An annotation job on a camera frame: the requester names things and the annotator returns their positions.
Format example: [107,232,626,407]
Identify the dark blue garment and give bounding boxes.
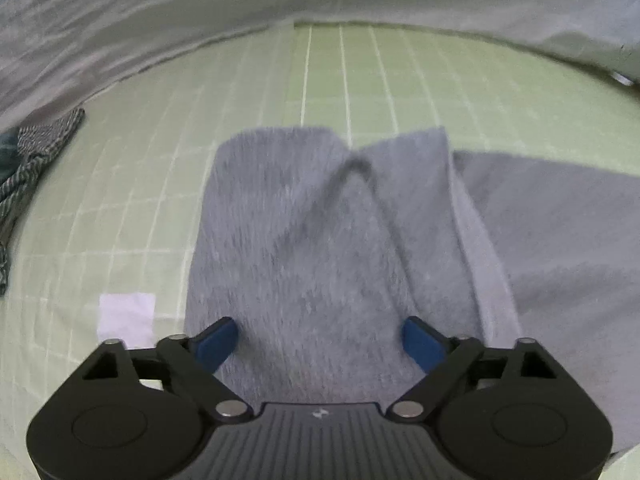
[0,130,25,183]

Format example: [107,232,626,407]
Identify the light grey shirt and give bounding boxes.
[452,150,640,461]

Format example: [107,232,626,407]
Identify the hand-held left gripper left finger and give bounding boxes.
[75,316,253,420]

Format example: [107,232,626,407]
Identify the blue plaid shirt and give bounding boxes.
[0,107,87,296]

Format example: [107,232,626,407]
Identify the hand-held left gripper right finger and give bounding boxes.
[387,316,566,420]

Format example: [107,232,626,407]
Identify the green grid bed sheet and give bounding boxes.
[0,20,640,480]

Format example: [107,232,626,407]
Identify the large white paper piece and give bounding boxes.
[96,292,157,352]

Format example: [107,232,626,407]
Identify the heather grey elastic-waist pants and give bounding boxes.
[184,126,523,408]

